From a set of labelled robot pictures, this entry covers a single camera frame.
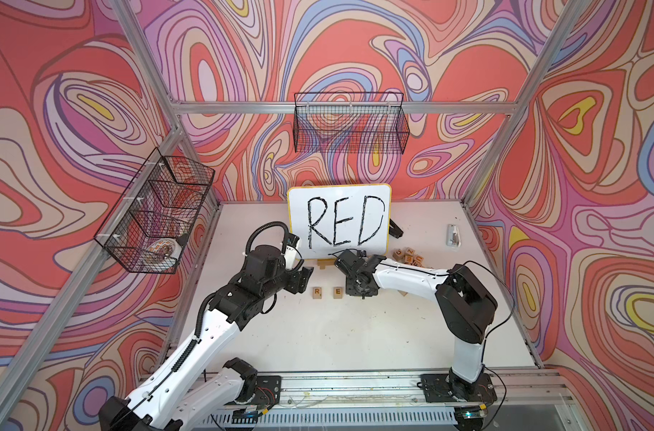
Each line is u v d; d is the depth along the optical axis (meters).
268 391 0.72
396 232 1.08
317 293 0.90
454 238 1.04
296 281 0.65
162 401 0.39
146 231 0.74
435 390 0.72
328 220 0.89
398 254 0.99
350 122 0.96
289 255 0.64
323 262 0.93
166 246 0.72
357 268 0.69
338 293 0.90
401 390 0.75
